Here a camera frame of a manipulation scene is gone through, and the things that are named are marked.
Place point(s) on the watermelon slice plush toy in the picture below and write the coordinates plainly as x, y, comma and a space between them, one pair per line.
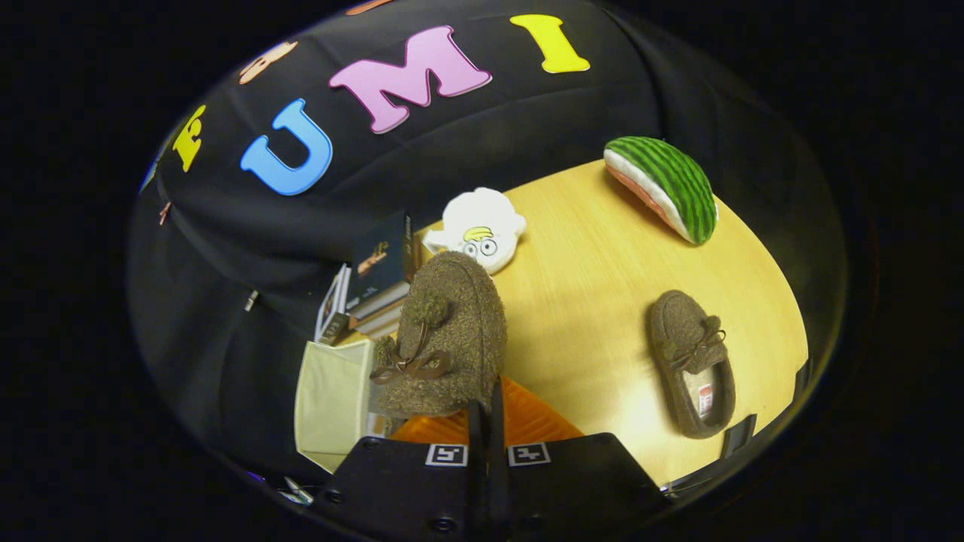
670, 184

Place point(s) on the orange cloth clip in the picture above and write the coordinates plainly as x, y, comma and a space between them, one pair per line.
164, 213

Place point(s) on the brown cover book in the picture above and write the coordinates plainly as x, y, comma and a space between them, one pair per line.
380, 322
376, 301

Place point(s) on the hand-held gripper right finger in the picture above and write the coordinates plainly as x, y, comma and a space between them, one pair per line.
565, 485

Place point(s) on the white cover book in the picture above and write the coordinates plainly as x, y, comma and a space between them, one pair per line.
331, 305

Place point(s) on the white cloth clip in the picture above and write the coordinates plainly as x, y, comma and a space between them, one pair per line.
251, 300

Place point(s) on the white plush toy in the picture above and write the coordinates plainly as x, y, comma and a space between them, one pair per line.
482, 226

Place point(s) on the brown fuzzy slipper shoe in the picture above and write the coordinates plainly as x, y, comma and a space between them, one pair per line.
681, 331
452, 331

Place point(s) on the dark cover book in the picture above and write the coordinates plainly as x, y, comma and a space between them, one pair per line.
380, 260

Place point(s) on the grey fabric storage box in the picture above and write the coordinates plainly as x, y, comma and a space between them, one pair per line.
331, 399

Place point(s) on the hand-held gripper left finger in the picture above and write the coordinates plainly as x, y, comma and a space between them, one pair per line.
407, 489

